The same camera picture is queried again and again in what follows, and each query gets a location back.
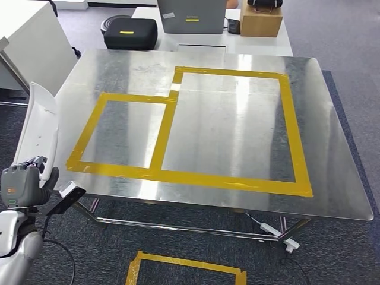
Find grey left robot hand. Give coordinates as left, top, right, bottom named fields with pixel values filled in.
left=1, top=156, right=59, bottom=209

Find white curved plastic part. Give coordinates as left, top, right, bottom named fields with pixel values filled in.
left=11, top=81, right=59, bottom=182

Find steel workbench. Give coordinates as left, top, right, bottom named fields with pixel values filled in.
left=55, top=48, right=374, bottom=252

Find table with white panel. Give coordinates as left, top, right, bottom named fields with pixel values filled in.
left=0, top=0, right=78, bottom=97

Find black round stool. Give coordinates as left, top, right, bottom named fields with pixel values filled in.
left=100, top=15, right=133, bottom=36

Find black chair back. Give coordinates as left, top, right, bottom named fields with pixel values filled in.
left=103, top=17, right=158, bottom=51

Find grey laptop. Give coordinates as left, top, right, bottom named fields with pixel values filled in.
left=156, top=0, right=228, bottom=35

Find dark phone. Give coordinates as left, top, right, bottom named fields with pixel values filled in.
left=227, top=18, right=241, bottom=36

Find white power strip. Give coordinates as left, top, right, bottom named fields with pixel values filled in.
left=259, top=222, right=300, bottom=254

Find cardboard box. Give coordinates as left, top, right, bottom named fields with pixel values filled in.
left=240, top=0, right=283, bottom=38

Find black device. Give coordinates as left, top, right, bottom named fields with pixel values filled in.
left=247, top=0, right=283, bottom=10

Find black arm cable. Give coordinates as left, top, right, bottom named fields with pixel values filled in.
left=41, top=214, right=76, bottom=285

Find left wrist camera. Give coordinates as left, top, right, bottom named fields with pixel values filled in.
left=47, top=180, right=87, bottom=216

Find white power cable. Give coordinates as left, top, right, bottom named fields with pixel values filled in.
left=245, top=212, right=262, bottom=227

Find black controller cable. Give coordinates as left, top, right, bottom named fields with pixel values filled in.
left=279, top=251, right=312, bottom=285

